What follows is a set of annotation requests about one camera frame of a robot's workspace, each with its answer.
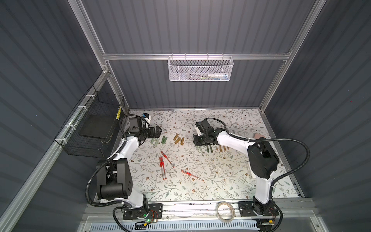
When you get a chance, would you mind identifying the pink eraser block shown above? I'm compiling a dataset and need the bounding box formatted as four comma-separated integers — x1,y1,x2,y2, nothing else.
253,133,265,139

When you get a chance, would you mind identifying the red pen left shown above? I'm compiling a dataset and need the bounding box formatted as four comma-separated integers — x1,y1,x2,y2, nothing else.
159,157,166,180

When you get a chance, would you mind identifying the green pen cap one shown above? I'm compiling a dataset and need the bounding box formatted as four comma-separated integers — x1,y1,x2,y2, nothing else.
161,136,168,144

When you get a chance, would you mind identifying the red pen right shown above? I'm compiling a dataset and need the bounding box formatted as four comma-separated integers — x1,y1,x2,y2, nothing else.
160,158,167,180

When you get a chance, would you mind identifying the black wire basket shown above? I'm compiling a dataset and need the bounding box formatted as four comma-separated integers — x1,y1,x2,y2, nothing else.
55,88,125,159

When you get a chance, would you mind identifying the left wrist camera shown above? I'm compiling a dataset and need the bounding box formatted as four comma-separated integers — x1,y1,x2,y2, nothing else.
142,113,151,123

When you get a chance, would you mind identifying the white wire mesh basket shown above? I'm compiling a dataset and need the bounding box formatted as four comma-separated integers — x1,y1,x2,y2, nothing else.
167,56,234,82

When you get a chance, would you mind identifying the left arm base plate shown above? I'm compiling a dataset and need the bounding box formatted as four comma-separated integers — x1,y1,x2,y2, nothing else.
122,204,163,220

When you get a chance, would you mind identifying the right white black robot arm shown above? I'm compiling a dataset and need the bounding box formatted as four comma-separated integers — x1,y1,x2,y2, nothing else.
193,118,311,216

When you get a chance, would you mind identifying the red pen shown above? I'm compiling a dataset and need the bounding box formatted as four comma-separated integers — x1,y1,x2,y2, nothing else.
160,158,167,180
181,170,204,181
161,151,175,168
159,157,166,180

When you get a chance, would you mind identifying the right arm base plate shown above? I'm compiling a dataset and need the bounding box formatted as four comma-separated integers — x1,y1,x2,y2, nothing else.
238,200,279,217

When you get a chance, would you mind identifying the clear tape roll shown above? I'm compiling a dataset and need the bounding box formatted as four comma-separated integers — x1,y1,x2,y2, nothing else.
215,202,235,223

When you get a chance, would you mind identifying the red pen lower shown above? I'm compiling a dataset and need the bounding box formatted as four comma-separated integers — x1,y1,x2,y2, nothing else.
181,170,204,181

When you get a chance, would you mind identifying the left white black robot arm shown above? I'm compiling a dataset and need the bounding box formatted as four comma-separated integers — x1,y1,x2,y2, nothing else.
85,113,162,218

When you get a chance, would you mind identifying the floral patterned table mat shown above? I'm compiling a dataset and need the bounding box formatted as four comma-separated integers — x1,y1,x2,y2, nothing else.
100,109,300,203

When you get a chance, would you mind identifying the red pen upper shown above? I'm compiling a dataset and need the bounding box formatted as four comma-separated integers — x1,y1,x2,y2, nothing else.
161,151,175,168

